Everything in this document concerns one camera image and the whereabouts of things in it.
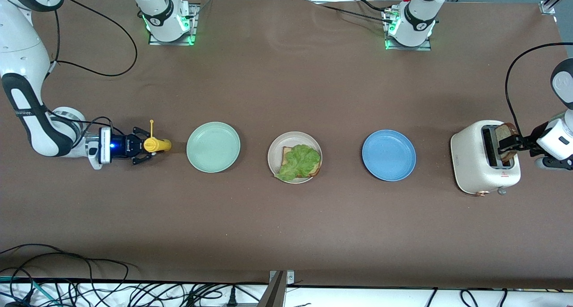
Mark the green lettuce leaf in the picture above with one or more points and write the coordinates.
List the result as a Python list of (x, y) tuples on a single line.
[(300, 161)]

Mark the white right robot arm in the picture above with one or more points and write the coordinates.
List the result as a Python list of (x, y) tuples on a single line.
[(18, 52)]

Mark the white toaster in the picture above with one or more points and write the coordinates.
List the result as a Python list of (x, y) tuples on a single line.
[(468, 164)]

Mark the brown bread slice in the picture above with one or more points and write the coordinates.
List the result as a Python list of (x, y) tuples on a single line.
[(506, 130), (286, 154)]

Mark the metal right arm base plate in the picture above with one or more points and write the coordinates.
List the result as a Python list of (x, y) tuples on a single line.
[(194, 25)]

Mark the grey metal beam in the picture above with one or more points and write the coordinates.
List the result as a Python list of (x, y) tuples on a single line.
[(274, 293)]

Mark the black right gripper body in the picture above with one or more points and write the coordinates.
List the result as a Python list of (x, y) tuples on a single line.
[(126, 146)]

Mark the black power plug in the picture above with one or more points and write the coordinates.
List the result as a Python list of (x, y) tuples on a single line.
[(232, 298)]

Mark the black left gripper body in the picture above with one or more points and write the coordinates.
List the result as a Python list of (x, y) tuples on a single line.
[(533, 139)]

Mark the aluminium frame profile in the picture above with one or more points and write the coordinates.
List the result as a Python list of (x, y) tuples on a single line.
[(548, 7)]

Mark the blue plate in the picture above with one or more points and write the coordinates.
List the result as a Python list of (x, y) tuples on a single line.
[(388, 155)]

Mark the mint green plate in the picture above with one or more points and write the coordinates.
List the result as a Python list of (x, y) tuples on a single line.
[(213, 147)]

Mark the small metal bracket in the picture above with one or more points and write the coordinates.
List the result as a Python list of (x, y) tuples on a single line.
[(291, 278)]

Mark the yellow mustard squeeze bottle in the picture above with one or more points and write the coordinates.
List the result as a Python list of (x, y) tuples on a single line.
[(156, 145)]

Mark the beige plate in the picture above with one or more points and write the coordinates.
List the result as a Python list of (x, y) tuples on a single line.
[(295, 138)]

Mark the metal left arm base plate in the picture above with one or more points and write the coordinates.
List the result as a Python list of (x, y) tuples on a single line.
[(425, 47)]

